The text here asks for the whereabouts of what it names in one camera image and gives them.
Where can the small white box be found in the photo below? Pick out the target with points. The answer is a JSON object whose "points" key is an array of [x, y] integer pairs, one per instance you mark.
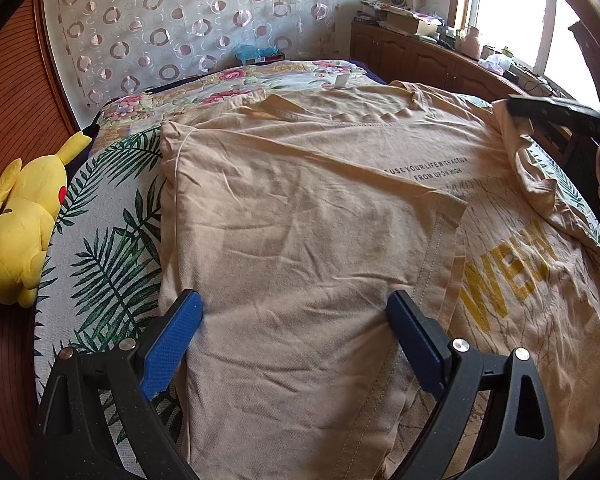
{"points": [[341, 81]]}

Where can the dark wooden board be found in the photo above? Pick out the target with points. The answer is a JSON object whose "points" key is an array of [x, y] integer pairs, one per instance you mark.
{"points": [[562, 152]]}

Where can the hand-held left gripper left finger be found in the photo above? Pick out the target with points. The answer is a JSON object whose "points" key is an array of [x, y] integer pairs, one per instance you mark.
{"points": [[172, 340]]}

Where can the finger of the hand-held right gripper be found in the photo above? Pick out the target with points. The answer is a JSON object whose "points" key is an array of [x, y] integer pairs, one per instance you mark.
{"points": [[550, 109]]}

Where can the beige printed t-shirt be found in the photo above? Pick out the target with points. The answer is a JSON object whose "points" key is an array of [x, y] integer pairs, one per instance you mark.
{"points": [[300, 220]]}

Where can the cardboard box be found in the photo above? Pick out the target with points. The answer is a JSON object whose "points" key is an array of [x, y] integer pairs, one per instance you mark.
{"points": [[407, 21]]}

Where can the brown bamboo mat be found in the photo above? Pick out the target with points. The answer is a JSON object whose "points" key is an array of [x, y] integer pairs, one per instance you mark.
{"points": [[25, 85]]}

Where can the blue plastic bag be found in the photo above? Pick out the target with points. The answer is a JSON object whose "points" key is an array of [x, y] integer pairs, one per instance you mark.
{"points": [[257, 53]]}

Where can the circle pattern sheer curtain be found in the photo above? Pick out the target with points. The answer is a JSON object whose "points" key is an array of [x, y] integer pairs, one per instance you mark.
{"points": [[180, 20]]}

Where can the white plastic bag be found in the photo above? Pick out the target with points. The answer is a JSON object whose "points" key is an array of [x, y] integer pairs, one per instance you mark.
{"points": [[495, 62]]}

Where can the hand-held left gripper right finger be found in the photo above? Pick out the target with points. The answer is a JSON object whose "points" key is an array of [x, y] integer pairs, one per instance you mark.
{"points": [[415, 340]]}

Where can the pink kettle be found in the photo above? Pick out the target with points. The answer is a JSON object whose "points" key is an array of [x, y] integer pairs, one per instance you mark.
{"points": [[472, 42]]}

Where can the yellow plush toy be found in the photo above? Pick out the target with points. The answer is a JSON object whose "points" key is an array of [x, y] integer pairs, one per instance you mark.
{"points": [[20, 230]]}

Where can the leaf print bedsheet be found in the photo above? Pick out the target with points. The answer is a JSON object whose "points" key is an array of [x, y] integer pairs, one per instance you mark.
{"points": [[105, 260]]}

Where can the brown wooden cabinet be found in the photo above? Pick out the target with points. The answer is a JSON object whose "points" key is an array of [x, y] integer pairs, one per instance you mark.
{"points": [[410, 60]]}

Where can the floral quilt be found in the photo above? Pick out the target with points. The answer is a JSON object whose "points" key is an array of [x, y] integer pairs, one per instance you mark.
{"points": [[220, 90]]}

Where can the window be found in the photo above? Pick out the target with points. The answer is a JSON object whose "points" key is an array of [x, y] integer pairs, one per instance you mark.
{"points": [[510, 10]]}

